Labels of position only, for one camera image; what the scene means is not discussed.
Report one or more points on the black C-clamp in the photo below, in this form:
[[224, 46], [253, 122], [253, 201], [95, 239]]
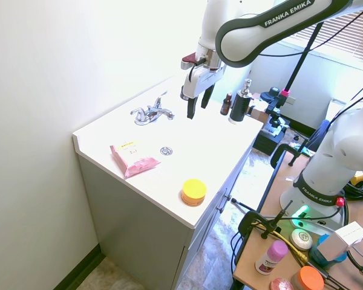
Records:
[[285, 152], [254, 225]]

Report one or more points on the round white soap tin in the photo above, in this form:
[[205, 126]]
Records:
[[301, 239]]

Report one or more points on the black soap pump dispenser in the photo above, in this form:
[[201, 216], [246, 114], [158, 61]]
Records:
[[240, 104]]

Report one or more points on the amber dropper bottle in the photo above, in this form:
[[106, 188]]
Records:
[[226, 104]]

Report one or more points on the grey vanity cabinet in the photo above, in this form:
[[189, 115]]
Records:
[[169, 217]]

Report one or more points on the yellow lidded orange jar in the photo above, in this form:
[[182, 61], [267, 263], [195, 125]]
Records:
[[193, 192]]

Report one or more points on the black camera stand pole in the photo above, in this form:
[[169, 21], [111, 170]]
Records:
[[302, 54]]

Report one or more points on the red wrist camera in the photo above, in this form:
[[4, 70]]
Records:
[[188, 62]]

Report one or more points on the black clamp mount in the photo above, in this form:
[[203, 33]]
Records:
[[273, 108]]

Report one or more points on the wooden cart table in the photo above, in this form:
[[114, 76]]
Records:
[[272, 241]]

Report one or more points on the red emergency stop button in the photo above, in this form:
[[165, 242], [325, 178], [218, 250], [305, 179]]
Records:
[[339, 201]]

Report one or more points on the pink capped deodorant stick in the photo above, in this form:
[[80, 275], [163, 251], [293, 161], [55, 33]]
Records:
[[272, 256]]

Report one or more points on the white Franka Emika robot arm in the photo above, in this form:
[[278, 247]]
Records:
[[326, 163]]

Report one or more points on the blue round container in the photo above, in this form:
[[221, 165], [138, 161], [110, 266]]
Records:
[[319, 255]]

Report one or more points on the pink wipes packet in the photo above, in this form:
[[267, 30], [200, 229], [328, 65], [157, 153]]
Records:
[[133, 161]]

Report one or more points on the window blinds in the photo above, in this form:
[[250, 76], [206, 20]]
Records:
[[338, 30]]

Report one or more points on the white cardboard box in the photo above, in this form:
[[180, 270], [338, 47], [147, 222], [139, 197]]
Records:
[[342, 241]]

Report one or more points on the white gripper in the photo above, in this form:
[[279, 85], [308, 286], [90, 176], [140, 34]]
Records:
[[198, 81]]

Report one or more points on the pink round container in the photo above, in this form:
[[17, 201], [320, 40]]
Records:
[[280, 284]]

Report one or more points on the chrome sink drain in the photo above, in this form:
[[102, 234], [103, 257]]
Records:
[[166, 150]]

